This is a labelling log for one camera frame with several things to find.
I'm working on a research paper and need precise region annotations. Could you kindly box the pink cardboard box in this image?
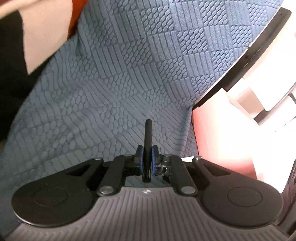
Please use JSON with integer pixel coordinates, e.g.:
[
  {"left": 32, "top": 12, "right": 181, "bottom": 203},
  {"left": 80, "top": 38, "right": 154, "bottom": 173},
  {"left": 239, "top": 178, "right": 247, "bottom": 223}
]
[{"left": 193, "top": 103, "right": 295, "bottom": 193}]

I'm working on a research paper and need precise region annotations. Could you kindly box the blue textured sofa cover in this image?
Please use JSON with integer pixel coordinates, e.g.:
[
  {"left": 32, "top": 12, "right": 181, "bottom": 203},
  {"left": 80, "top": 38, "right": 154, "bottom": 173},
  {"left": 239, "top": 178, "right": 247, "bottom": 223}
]
[{"left": 1, "top": 1, "right": 281, "bottom": 237}]

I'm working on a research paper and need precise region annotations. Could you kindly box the white folding chair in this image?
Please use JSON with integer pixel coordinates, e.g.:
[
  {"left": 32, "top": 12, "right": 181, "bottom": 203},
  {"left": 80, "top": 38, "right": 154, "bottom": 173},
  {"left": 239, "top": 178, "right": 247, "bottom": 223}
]
[{"left": 192, "top": 6, "right": 295, "bottom": 128}]

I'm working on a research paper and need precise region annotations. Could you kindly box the red white black blanket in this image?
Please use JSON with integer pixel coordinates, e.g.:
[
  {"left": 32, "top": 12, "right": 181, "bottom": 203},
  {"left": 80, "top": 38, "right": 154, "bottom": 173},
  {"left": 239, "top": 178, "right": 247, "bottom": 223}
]
[{"left": 1, "top": 0, "right": 87, "bottom": 141}]

